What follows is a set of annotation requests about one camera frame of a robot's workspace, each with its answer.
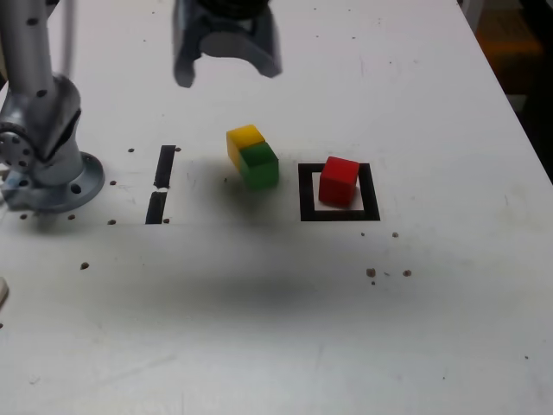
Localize black tape strip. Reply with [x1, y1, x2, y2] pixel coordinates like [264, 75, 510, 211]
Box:
[144, 144, 177, 226]

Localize red cube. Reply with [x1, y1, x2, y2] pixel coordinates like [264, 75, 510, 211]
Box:
[318, 156, 361, 208]

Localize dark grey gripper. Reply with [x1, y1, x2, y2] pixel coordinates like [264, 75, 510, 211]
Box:
[172, 0, 284, 88]

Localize green cube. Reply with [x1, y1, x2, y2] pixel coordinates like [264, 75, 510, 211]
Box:
[238, 141, 281, 192]

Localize yellow cube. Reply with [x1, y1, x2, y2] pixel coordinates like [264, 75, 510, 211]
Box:
[226, 124, 266, 170]

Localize black tape square outline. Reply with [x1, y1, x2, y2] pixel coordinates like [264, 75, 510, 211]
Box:
[297, 162, 381, 223]

